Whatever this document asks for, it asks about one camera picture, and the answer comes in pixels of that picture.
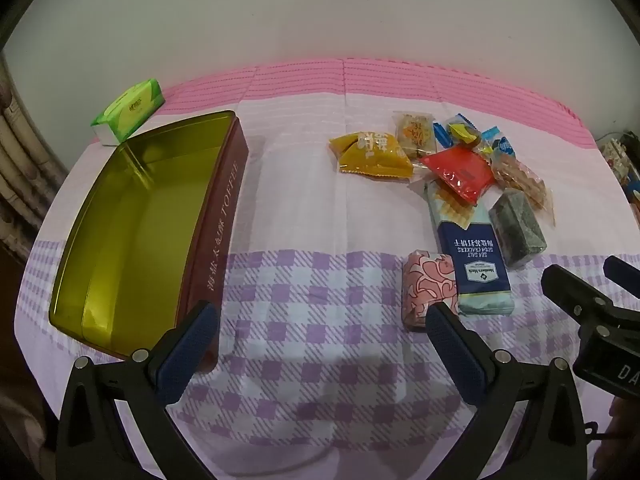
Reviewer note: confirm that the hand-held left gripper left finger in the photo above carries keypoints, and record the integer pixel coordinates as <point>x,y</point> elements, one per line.
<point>185,355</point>

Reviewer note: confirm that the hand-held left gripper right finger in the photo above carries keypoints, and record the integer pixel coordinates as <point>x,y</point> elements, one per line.
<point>455,355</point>

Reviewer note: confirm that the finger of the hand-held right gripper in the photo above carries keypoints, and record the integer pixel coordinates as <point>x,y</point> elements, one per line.
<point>622,271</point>
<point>570,290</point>

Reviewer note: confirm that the pink patterned snack packet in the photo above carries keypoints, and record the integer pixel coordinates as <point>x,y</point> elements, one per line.
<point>427,280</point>

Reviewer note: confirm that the maroon and gold tin box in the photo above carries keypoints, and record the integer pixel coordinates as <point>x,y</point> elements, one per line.
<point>140,210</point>

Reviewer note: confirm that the red snack packet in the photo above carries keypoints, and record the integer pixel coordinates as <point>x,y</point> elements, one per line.
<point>460,172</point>

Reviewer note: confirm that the yellow-wrapped brown candy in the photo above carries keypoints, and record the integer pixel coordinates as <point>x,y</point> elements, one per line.
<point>462,132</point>

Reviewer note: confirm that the dark green seaweed packet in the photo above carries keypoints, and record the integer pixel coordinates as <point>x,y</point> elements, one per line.
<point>517,225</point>

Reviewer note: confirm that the blue cracker packet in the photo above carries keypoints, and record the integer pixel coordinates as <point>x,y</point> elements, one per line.
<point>472,260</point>

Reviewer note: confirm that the clear peanut brittle packet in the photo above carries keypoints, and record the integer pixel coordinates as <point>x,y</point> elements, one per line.
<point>520,177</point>

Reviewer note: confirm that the blue candy packet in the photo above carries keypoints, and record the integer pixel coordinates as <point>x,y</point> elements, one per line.
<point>502,146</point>

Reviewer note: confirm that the pink and purple checked cloth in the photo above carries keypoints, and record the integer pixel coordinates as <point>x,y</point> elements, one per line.
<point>310,210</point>

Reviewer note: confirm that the dark candy in blue wrapper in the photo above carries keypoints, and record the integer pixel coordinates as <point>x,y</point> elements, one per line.
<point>441,135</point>

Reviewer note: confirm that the yellow snack packet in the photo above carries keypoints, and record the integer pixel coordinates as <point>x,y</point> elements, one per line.
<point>372,155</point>

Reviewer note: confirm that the clear nut pastry packet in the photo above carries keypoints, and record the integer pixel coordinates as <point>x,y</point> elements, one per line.
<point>414,132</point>

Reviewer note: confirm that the beige patterned curtain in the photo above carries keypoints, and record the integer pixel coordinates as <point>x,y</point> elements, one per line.
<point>25,160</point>

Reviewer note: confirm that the green tissue pack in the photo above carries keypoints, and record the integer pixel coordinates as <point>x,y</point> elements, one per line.
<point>130,107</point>

